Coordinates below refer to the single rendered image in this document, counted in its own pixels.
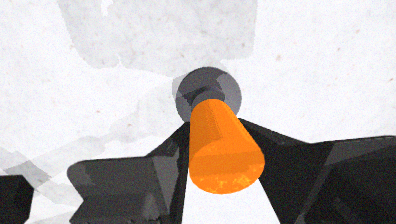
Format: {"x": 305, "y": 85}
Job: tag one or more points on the orange knob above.
{"x": 223, "y": 157}

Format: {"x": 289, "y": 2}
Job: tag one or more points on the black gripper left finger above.
{"x": 162, "y": 172}

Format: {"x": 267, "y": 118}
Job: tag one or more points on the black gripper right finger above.
{"x": 294, "y": 170}

